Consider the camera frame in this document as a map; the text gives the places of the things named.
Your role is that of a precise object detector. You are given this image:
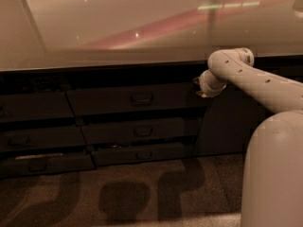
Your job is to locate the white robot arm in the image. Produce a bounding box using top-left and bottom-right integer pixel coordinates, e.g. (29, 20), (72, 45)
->
(194, 48), (303, 227)

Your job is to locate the dark drawer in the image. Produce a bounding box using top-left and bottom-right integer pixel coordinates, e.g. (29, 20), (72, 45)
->
(0, 92), (73, 123)
(92, 142), (194, 166)
(66, 83), (209, 116)
(81, 117), (200, 145)
(0, 127), (85, 152)
(0, 152), (95, 178)

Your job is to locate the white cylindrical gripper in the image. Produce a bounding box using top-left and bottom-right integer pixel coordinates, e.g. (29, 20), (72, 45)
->
(193, 70), (226, 98)

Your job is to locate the dark cabinet door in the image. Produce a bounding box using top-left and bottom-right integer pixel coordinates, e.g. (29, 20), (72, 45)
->
(197, 53), (303, 155)

